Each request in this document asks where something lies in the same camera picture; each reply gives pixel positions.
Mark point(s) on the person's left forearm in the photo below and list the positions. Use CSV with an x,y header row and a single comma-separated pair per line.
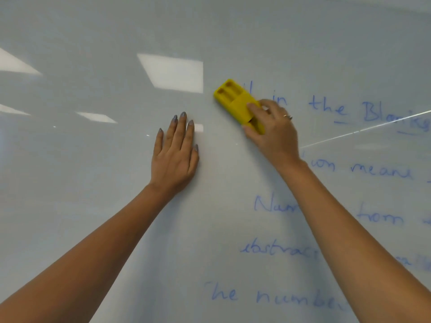
x,y
84,259

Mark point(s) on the person's right hand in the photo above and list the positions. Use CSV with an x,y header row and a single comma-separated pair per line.
x,y
276,137

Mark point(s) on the person's left hand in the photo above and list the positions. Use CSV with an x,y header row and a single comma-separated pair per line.
x,y
175,164

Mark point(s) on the person's right forearm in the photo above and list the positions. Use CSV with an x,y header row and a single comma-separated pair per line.
x,y
363,252

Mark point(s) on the yellow whiteboard eraser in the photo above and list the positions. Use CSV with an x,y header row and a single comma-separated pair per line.
x,y
235,100

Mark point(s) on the white whiteboard with blue writing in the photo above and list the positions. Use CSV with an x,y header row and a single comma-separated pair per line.
x,y
84,181

